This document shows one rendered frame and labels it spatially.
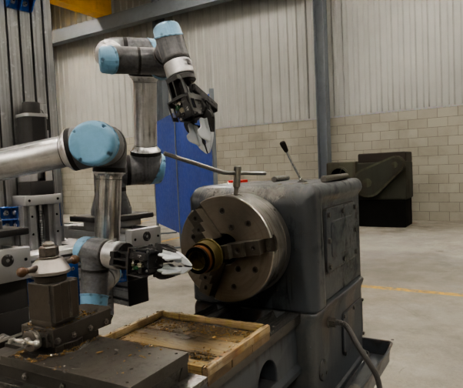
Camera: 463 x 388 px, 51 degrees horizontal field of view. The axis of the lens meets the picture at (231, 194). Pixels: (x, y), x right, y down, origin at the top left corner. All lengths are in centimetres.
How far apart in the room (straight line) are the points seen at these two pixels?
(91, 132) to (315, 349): 91
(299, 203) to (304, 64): 1092
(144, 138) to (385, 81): 1007
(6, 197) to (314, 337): 112
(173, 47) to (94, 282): 65
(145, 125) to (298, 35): 1088
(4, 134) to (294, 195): 100
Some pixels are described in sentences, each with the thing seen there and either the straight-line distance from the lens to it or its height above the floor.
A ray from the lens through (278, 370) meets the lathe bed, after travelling 146.
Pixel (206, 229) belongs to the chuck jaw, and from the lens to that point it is 138.
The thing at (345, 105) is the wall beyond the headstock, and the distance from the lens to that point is 1181.
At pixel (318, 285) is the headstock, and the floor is 95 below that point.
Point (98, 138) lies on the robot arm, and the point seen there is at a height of 140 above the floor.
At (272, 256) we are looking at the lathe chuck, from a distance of 135.
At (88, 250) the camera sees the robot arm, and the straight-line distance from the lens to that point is 136.
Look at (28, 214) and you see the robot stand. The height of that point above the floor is 119.
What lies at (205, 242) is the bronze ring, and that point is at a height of 112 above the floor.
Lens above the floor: 131
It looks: 3 degrees down
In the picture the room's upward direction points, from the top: 3 degrees counter-clockwise
